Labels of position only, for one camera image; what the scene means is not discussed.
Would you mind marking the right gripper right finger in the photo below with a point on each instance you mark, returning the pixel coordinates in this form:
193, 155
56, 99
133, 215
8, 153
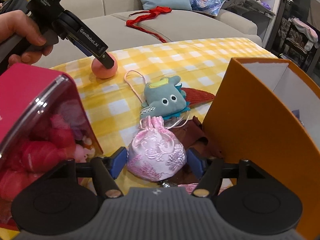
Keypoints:
210, 172

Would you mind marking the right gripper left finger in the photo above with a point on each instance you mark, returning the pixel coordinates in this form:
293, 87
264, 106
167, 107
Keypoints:
103, 172

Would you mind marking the pink cloth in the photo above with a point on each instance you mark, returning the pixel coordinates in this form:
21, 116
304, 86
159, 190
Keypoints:
188, 187

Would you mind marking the brown leather pieces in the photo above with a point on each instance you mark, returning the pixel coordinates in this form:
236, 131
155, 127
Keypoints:
192, 135

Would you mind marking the pink embroidered pouch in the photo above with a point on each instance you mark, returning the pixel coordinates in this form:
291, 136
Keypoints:
155, 153

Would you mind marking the red corduroy cloth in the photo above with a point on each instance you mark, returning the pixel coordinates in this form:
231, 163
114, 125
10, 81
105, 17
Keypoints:
197, 97

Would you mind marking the pink foam ball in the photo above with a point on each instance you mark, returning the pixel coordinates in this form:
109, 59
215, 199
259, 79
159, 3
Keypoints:
101, 72

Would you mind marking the teal monster plush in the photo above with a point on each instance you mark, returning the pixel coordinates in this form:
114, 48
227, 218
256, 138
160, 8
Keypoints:
163, 98

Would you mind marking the person's left hand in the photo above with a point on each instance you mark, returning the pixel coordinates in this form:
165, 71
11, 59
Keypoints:
18, 23

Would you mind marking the beige sofa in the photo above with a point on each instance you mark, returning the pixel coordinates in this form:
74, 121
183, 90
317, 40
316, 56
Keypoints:
107, 18

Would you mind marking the yellow checkered tablecloth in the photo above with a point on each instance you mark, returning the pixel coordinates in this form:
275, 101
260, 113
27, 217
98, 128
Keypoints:
112, 105

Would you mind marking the orange cardboard box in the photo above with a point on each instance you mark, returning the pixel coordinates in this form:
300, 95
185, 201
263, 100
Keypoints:
267, 110

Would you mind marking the red Wonderlab box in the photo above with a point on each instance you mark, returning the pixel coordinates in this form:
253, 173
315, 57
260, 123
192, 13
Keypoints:
43, 122

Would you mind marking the red ribbon cloth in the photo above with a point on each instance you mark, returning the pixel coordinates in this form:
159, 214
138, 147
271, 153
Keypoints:
146, 15

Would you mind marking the black shelf rack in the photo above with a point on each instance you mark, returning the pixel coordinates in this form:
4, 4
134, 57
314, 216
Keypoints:
293, 45

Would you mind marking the anime print cushion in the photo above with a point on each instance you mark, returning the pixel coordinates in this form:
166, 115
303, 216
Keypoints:
211, 7

